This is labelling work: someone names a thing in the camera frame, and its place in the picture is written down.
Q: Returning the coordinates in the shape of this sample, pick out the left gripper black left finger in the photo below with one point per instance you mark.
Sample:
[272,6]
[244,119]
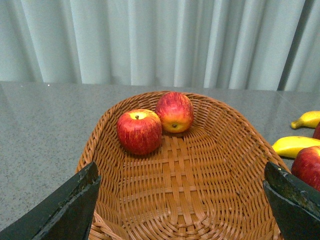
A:
[66,214]

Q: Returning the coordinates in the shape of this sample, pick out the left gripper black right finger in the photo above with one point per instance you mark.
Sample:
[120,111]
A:
[295,205]

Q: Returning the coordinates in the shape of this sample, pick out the red yellow apple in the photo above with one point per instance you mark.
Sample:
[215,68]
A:
[306,166]
[176,112]

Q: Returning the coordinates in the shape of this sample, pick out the yellow plastic banana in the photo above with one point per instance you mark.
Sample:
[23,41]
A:
[289,146]
[309,119]

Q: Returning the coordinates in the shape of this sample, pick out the red apple at edge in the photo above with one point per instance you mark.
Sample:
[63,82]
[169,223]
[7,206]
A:
[316,133]

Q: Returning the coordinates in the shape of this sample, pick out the red apple stem up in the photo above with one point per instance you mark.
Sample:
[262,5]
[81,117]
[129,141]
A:
[139,131]

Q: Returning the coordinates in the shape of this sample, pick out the brown wicker basket left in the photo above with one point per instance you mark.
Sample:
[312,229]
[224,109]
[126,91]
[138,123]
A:
[203,184]

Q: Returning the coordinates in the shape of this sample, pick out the red yellow apple tilted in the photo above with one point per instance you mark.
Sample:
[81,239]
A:
[176,112]

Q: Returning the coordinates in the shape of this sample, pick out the pale pleated curtain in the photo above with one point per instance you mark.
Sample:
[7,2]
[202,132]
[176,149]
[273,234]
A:
[226,44]

